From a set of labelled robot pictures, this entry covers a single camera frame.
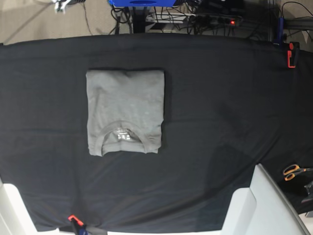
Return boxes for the grey T-shirt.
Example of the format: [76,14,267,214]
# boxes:
[85,69,166,157]

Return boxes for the black table cloth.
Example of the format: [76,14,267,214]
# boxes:
[0,34,313,233]

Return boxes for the white power strip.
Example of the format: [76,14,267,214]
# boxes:
[146,12,243,26]

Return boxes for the blue plastic box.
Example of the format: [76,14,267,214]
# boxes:
[108,0,176,7]

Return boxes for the red blue clamp bottom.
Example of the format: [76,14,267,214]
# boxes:
[68,214,89,235]

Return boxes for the red black clamp right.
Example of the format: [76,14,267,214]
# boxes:
[287,42,300,69]

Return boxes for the black metal clip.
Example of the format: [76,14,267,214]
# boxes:
[301,181,313,203]

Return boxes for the black stand post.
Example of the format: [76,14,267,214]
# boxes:
[129,6,150,34]

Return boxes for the orange handled scissors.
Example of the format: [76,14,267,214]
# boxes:
[283,164,313,181]

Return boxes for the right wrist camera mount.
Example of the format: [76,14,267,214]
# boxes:
[51,0,72,13]

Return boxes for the white table frame left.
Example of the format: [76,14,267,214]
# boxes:
[0,182,60,235]

